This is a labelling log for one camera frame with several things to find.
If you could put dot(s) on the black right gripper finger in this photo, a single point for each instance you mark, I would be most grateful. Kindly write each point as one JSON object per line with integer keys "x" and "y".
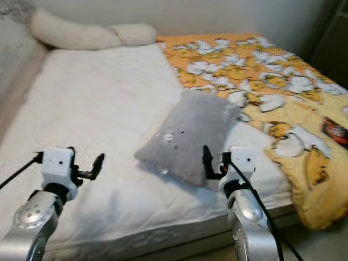
{"x": 207, "y": 157}

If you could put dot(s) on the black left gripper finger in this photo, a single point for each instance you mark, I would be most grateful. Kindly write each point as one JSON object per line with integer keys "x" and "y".
{"x": 99, "y": 162}

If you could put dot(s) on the grey bear pillow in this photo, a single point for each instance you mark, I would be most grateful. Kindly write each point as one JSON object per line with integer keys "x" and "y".
{"x": 187, "y": 136}

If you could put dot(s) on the yellow egg cartoon blanket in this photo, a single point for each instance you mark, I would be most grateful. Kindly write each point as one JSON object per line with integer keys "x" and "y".
{"x": 250, "y": 70}

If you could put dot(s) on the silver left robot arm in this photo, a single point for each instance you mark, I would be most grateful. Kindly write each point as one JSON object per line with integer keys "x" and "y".
{"x": 32, "y": 223}

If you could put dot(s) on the white quilted mattress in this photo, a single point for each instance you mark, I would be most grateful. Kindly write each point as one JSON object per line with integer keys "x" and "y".
{"x": 87, "y": 119}

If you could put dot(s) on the grey bed base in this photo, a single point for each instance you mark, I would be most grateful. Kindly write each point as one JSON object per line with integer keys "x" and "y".
{"x": 168, "y": 244}

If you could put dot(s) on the long beige bolster pillow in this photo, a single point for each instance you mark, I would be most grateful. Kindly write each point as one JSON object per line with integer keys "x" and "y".
{"x": 81, "y": 32}

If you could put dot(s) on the dark tall cupboard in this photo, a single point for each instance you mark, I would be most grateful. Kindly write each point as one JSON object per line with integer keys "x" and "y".
{"x": 329, "y": 43}

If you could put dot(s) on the grey fuzzy throw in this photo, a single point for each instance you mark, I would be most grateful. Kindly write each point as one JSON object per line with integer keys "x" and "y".
{"x": 13, "y": 6}

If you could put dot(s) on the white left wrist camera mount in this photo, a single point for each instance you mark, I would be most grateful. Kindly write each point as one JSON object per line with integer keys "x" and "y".
{"x": 58, "y": 166}

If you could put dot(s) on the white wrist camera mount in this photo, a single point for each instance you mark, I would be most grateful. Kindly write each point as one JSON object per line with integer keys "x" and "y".
{"x": 58, "y": 166}
{"x": 242, "y": 163}

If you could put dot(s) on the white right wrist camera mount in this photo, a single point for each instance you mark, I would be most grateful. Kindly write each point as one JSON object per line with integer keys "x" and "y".
{"x": 242, "y": 163}

